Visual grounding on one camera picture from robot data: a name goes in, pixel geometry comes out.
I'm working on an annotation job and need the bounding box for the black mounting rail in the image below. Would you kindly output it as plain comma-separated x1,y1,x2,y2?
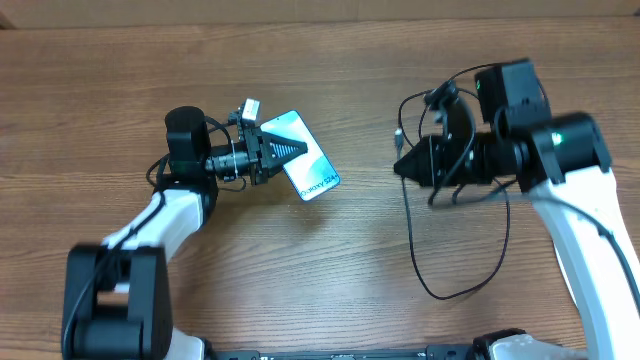
206,344,475,360

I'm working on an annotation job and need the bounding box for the blue Samsung Galaxy smartphone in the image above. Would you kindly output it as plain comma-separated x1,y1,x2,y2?
260,110,341,201

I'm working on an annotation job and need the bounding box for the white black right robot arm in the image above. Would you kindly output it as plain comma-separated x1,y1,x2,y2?
394,59,639,359

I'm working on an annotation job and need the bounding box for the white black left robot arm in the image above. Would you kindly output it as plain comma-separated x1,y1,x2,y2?
61,99,324,359

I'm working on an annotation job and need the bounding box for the black USB charging cable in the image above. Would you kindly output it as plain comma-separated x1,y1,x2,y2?
393,62,512,301

